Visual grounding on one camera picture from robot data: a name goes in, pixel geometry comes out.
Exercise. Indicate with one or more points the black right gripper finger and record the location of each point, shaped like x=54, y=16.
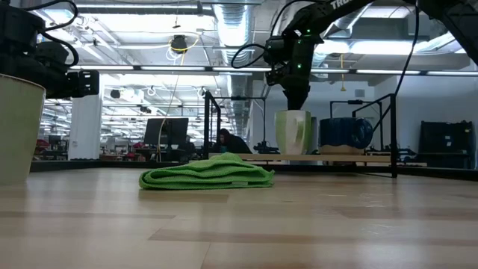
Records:
x=292, y=99
x=303, y=99

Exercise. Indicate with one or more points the white and green mug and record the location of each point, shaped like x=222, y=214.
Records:
x=293, y=134

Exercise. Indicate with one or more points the blue mug tan base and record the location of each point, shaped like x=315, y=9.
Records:
x=340, y=132

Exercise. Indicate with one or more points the large pale green mug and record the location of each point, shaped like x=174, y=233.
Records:
x=18, y=130

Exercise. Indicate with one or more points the green microfibre cloth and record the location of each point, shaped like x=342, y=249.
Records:
x=205, y=175

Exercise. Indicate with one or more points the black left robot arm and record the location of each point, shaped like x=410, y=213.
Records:
x=18, y=30

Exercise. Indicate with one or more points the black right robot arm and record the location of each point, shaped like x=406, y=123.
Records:
x=321, y=16

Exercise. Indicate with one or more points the white square pillar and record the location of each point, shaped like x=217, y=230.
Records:
x=85, y=127

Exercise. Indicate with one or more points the person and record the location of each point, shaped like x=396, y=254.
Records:
x=235, y=143

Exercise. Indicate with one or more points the red bin storage rack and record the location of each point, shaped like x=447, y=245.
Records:
x=42, y=143

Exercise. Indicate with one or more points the long LED light bar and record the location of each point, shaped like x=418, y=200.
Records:
x=172, y=68

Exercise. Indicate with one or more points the black monitor on stand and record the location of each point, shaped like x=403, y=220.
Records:
x=175, y=130

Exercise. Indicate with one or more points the black storage cabinet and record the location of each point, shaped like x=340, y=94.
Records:
x=444, y=142

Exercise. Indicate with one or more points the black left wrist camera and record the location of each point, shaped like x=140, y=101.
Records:
x=52, y=56

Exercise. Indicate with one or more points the slanted silver ventilation duct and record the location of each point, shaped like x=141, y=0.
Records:
x=351, y=20

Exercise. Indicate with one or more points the black frame wooden shelf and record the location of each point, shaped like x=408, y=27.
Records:
x=336, y=158

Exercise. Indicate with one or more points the wide silver ventilation duct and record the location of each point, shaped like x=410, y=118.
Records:
x=233, y=30

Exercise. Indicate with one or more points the black table edge rail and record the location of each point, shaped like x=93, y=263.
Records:
x=93, y=164

